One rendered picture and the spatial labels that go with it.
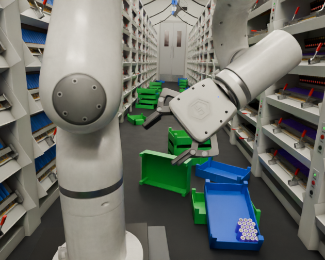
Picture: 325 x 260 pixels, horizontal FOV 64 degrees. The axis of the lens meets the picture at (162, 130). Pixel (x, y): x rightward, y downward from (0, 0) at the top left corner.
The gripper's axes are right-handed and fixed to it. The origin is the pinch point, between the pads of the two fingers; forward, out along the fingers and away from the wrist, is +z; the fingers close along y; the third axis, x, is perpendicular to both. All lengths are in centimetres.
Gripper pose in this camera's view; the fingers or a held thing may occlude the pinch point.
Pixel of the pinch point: (161, 142)
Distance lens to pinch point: 50.6
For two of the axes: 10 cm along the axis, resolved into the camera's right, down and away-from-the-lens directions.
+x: 1.2, 2.1, 9.7
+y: 5.9, 7.7, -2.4
